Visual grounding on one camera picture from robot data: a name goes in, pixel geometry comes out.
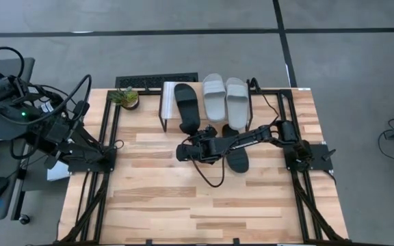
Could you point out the grey slide sandal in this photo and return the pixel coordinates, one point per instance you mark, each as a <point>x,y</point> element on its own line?
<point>214,99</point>
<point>237,106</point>

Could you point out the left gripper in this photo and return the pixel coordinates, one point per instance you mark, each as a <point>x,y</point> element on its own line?
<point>12,123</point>

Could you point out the black slide sandal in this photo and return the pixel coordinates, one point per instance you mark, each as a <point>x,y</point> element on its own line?
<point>238,162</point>
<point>186,106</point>

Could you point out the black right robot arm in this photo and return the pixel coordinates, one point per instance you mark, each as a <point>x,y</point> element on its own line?
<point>251,137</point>

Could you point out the black keyboard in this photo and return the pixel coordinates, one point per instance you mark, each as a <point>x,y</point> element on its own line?
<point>149,80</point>

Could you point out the black caster wheel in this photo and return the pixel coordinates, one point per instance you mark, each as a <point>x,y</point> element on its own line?
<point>24,219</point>

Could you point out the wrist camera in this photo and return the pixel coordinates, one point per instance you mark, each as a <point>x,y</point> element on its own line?
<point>206,131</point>
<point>0,89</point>

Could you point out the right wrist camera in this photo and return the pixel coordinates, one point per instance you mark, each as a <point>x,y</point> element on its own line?
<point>206,131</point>

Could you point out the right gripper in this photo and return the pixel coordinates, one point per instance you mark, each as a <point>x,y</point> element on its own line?
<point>207,150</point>

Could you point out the black aluminium table frame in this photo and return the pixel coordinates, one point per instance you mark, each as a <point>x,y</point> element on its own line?
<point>272,91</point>

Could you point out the grey desk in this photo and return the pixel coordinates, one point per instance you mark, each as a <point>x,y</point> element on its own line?
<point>12,191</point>

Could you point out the potted succulent plant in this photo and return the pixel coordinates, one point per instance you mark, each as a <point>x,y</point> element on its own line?
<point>127,99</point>

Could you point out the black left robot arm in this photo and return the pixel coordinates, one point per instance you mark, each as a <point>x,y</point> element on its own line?
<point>80,150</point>

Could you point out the white box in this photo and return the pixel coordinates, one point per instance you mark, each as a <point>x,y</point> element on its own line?
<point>56,174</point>

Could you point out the wooden shelf black legs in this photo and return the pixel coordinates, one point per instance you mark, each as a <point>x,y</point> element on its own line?
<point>169,109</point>

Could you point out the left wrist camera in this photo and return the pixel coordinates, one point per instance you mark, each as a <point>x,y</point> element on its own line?
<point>0,89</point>

